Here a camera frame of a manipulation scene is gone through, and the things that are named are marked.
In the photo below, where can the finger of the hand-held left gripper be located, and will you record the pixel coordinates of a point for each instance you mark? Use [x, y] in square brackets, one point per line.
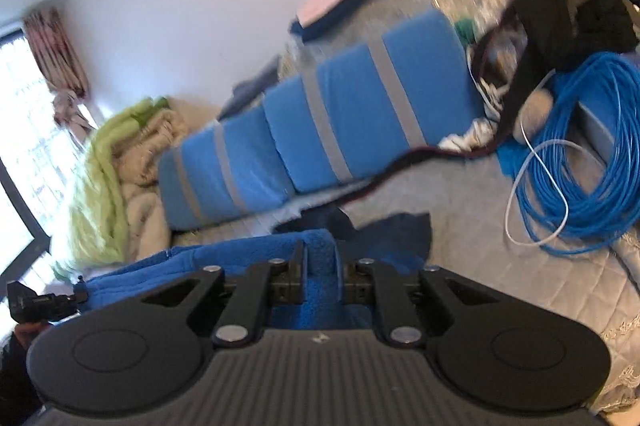
[80, 293]

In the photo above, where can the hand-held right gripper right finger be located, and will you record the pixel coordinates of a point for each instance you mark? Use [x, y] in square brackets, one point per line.
[341, 276]

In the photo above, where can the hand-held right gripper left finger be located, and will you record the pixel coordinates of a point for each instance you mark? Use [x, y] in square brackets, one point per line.
[299, 276]

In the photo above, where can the blue fleece jacket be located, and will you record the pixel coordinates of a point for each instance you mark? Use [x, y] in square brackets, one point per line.
[320, 256]

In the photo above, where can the person's left forearm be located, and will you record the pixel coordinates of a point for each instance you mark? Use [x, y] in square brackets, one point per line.
[15, 381]

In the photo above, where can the blue grey-striped pillow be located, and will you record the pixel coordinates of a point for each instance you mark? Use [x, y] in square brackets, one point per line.
[360, 105]
[225, 176]

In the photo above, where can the white quilted bedspread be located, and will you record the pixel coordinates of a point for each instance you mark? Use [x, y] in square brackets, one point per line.
[475, 246]

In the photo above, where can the white crumpled cloth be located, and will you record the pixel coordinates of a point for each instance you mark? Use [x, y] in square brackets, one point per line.
[470, 135]

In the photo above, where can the grey cloth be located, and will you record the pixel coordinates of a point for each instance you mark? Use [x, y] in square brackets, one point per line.
[250, 85]

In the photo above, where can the bright blue cloth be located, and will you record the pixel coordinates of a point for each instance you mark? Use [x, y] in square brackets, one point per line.
[510, 160]

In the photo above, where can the patterned pink curtain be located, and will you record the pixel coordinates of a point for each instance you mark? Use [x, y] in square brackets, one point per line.
[55, 55]

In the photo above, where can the beige plush toy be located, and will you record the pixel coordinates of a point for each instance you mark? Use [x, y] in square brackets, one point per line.
[532, 113]

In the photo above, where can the green cloth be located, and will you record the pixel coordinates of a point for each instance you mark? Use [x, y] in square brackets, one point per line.
[464, 31]

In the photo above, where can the dark grey window frame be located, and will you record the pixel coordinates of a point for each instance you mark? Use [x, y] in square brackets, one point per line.
[20, 206]

